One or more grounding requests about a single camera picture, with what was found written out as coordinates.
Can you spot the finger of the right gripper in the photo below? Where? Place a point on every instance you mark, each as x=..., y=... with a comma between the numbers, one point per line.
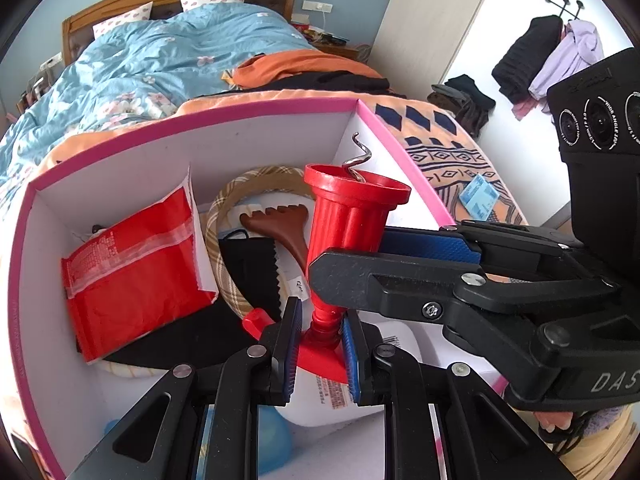
x=437, y=245
x=405, y=288

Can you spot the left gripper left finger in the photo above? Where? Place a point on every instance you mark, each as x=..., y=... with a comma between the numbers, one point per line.
x=285, y=352

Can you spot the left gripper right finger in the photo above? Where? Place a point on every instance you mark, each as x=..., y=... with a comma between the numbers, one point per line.
x=359, y=339

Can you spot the white bottle red cap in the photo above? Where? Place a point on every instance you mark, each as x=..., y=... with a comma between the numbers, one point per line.
x=317, y=401

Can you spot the red corkscrew opener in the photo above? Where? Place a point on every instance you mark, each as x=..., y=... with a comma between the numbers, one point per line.
x=351, y=207

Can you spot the blue bottle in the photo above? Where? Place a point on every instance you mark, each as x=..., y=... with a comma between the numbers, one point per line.
x=274, y=441

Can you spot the brown wooden scraper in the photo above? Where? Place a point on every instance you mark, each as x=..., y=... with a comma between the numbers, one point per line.
x=285, y=224

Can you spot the red snack bag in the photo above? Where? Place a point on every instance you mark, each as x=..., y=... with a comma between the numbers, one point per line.
x=138, y=275

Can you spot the person right hand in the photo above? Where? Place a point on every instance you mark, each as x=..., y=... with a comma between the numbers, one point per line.
x=549, y=421

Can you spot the blue sachet packet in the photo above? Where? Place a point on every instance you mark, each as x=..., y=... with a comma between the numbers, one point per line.
x=479, y=198

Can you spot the black velvet pouch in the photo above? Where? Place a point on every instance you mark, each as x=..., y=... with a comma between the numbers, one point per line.
x=201, y=339

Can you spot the black cloth swatch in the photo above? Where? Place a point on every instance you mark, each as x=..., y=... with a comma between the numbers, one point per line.
x=251, y=265

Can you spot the plaid beige headband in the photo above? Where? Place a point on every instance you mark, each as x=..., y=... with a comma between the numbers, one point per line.
x=224, y=216

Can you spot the black jacket hanging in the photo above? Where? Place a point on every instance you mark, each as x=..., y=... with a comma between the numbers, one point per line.
x=524, y=60

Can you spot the orange cloth on bed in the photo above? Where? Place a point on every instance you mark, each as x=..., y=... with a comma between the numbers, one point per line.
x=267, y=68

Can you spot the lilac hoodie hanging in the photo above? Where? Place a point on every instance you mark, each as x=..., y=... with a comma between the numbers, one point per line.
x=579, y=48

